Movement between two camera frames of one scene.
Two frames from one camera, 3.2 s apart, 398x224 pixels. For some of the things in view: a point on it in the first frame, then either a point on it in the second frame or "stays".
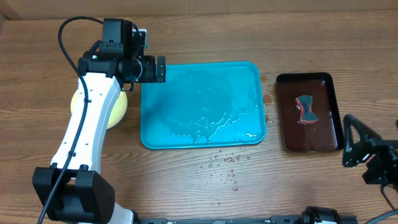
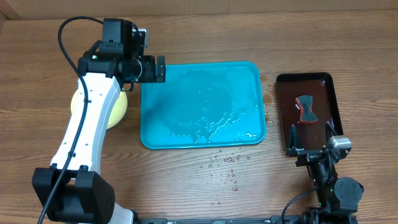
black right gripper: x=379 y=169 → x=310 y=157
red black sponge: x=305 y=102 stays
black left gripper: x=148 y=76 stays
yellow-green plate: x=119 y=111 stays
